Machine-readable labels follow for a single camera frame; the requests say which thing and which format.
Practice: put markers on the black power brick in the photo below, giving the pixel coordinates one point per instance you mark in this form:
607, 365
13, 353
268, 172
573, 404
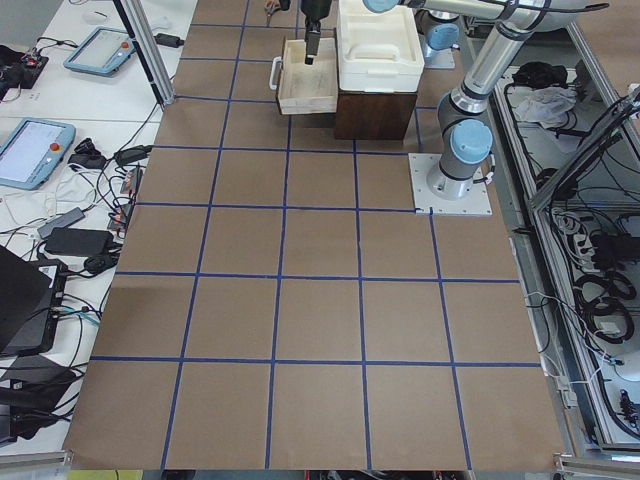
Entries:
168, 40

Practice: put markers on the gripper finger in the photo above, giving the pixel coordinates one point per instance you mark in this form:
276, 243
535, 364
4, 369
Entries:
312, 40

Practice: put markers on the wooden drawer with white handle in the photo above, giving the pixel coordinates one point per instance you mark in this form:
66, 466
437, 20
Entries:
303, 89

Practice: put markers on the white crumpled cloth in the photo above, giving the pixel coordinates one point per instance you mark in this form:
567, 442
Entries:
549, 106

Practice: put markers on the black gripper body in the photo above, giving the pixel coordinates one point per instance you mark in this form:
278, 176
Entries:
314, 8

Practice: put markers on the dark brown wooden cabinet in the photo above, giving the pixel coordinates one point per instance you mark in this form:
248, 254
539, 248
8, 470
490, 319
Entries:
373, 116

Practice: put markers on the white plastic tray box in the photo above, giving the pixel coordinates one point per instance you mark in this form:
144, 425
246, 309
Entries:
378, 52

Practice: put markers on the blue teach pendant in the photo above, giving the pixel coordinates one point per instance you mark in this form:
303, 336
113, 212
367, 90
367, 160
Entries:
33, 151
102, 53

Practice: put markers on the aluminium frame post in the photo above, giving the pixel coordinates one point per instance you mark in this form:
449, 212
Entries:
134, 19

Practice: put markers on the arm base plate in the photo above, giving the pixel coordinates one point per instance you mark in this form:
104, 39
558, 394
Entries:
439, 59
436, 194

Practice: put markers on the lower blue teach pendant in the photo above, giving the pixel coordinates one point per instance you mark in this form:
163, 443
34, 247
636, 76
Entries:
33, 151

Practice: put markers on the black power adapter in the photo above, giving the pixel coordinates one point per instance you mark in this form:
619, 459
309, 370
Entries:
78, 242

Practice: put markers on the upper blue teach pendant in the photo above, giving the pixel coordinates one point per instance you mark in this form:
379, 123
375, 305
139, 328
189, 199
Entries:
102, 53

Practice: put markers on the black laptop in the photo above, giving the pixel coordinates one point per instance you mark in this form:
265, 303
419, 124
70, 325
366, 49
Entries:
31, 291

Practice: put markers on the orange handled scissors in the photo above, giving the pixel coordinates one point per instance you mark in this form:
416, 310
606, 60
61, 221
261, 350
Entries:
270, 8

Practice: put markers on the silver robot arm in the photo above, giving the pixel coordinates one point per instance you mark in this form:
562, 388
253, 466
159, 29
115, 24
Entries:
467, 140
438, 33

